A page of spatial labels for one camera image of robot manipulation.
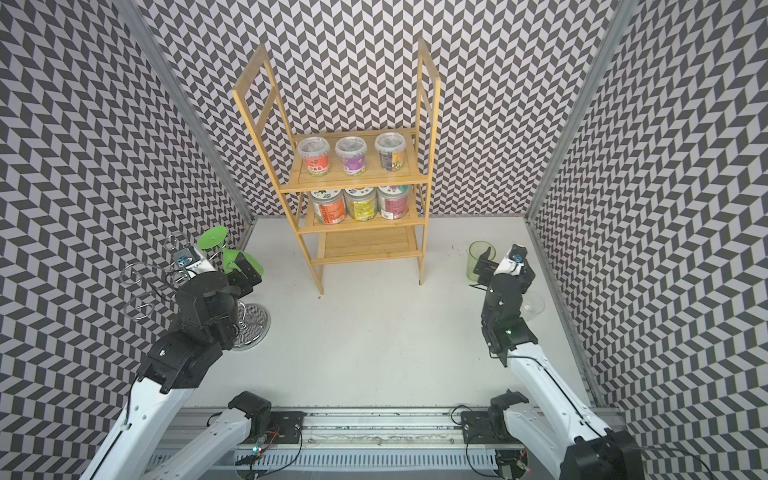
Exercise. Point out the aluminium corner post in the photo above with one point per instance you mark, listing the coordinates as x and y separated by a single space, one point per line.
616 28
139 30

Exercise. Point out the sunflower seed container yellow label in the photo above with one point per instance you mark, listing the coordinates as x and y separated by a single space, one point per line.
361 203

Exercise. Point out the small purple seed jar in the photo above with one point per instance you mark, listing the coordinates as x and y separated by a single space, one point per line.
351 151

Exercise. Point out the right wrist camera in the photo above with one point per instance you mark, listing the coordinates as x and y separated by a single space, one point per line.
515 263

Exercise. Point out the right aluminium corner post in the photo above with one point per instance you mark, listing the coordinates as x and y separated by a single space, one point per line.
616 28

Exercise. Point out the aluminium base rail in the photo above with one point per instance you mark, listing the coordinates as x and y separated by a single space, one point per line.
389 440

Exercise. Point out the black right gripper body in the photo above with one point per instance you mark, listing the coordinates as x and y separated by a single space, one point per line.
487 268

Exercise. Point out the left aluminium corner post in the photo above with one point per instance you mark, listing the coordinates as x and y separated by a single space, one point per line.
139 30

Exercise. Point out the small clear seed jar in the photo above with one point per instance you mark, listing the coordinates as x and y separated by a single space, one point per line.
391 148

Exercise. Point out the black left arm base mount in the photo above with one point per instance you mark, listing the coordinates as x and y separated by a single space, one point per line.
276 427

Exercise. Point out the carrot seed container red label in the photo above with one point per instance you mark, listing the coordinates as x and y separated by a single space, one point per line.
329 206

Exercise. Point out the green plastic wine glass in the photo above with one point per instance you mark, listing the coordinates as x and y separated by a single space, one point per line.
215 239

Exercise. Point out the wooden three-tier shelf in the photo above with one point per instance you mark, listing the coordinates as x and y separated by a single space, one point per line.
256 94

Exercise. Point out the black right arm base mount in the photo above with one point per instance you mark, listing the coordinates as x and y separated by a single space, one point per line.
487 426

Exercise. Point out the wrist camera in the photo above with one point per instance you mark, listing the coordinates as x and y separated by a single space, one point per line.
191 261
515 263

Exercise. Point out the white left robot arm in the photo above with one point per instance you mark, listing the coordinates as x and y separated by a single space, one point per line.
206 326

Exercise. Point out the red tomato seed container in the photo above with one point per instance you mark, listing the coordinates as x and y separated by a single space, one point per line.
314 152

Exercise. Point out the green translucent plastic cup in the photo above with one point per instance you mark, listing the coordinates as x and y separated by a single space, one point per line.
475 251

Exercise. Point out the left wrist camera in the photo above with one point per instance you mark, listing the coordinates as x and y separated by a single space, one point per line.
191 261

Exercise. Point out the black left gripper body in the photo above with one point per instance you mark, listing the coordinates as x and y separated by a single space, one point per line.
242 286

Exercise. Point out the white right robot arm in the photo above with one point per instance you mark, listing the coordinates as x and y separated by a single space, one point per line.
548 418

